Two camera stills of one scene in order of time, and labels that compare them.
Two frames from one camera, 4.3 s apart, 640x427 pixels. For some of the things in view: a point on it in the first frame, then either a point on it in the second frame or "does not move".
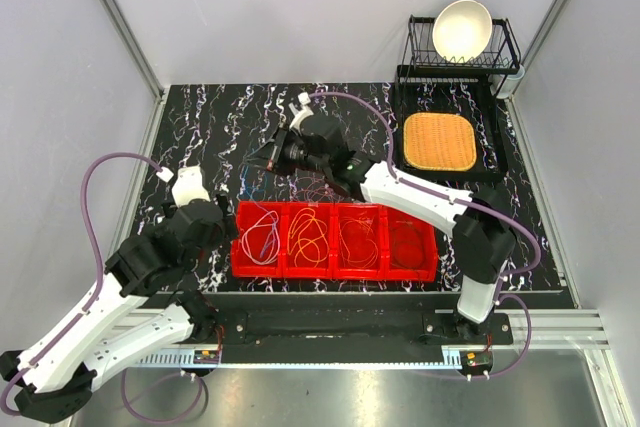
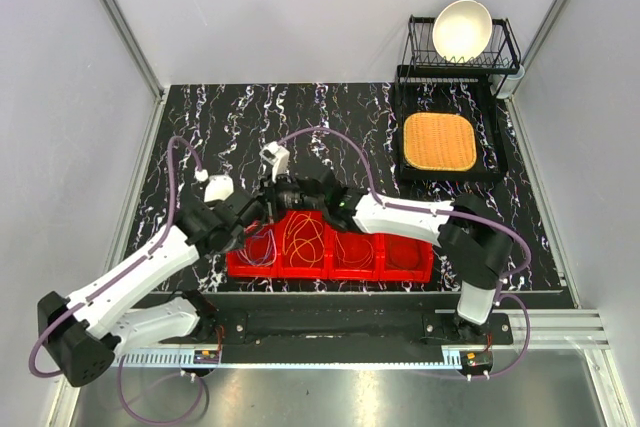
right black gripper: (262, 158) to (270, 190)
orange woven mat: (439, 141) does not move
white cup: (510, 84) does not move
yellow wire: (308, 237) does not move
